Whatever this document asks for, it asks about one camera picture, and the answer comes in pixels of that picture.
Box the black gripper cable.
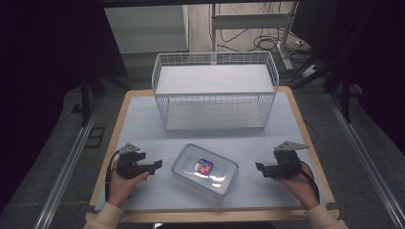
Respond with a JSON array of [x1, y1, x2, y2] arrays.
[[104, 150, 122, 202], [298, 159, 321, 204]]

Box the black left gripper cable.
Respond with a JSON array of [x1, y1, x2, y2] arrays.
[[104, 150, 122, 202]]

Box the black metal stand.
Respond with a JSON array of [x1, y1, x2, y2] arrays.
[[292, 53, 364, 124], [70, 75, 130, 128]]

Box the clear plastic lidded container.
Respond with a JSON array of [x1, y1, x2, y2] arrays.
[[170, 142, 240, 201]]

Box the black floor bracket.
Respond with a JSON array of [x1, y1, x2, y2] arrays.
[[83, 126, 106, 149]]

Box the person's right hand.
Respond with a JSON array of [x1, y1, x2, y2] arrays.
[[274, 161, 321, 211]]

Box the aluminium floor rail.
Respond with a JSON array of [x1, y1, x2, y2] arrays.
[[32, 98, 103, 229], [327, 94, 405, 229]]

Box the person's left hand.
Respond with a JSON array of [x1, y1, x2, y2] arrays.
[[106, 158, 151, 209]]

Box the dark curtain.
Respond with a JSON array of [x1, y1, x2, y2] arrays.
[[0, 0, 128, 96], [290, 0, 405, 154]]

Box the black floor cables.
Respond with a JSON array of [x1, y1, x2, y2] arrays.
[[208, 3, 314, 84]]

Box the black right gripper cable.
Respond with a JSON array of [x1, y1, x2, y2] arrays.
[[298, 159, 321, 204]]

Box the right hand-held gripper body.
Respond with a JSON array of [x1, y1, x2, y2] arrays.
[[270, 140, 310, 179]]

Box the white table mat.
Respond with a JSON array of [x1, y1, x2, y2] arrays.
[[95, 91, 330, 213]]

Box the white cabinet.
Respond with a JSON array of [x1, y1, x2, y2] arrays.
[[104, 4, 191, 55]]

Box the white metal desk frame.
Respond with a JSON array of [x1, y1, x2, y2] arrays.
[[209, 0, 301, 72]]

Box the white wire shelf basket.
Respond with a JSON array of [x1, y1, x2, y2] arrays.
[[151, 51, 281, 133]]

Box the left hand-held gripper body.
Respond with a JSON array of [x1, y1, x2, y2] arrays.
[[116, 142, 147, 179]]

